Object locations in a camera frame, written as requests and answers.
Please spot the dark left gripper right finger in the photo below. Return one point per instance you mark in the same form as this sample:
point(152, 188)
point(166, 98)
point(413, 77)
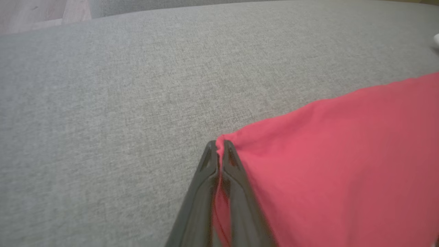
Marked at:
point(243, 212)

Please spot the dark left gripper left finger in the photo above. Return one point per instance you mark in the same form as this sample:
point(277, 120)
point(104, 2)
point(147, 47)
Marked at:
point(197, 206)

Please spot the large grey fabric ottoman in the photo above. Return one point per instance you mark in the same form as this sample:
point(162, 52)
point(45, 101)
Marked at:
point(103, 137)

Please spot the red Bulls basketball jersey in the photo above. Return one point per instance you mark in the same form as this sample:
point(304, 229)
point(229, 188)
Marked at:
point(343, 154)

